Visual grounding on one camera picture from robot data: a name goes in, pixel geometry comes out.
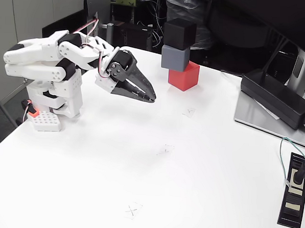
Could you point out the white perforated table clamp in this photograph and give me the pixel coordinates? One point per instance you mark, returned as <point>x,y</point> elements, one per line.
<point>47,122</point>

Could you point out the black flat panel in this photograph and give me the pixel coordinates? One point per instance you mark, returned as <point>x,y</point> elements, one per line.
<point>70,21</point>

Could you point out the black power adapter brick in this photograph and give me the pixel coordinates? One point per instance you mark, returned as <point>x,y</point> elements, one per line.
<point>273,97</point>

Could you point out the red cube block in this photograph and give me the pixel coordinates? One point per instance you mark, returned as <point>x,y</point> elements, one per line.
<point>182,79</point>

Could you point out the black monitor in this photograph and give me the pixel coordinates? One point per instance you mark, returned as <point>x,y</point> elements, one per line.
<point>262,15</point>

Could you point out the gray cube block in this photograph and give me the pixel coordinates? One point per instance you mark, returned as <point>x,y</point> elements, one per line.
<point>174,59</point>

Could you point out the black power plug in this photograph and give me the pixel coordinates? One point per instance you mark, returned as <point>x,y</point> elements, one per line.
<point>298,176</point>

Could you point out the clear tape X mark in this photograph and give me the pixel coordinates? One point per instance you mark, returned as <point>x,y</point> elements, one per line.
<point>166,150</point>
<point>131,210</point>
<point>189,112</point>

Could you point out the black cube block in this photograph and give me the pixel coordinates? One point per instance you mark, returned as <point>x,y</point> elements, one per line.
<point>179,35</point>

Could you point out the silver monitor stand neck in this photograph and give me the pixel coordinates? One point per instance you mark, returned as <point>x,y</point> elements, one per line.
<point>302,68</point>

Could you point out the silver monitor base plate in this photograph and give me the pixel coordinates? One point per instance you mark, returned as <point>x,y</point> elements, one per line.
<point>249,114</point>

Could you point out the black power strip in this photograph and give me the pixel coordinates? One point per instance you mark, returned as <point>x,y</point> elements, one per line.
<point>292,208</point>

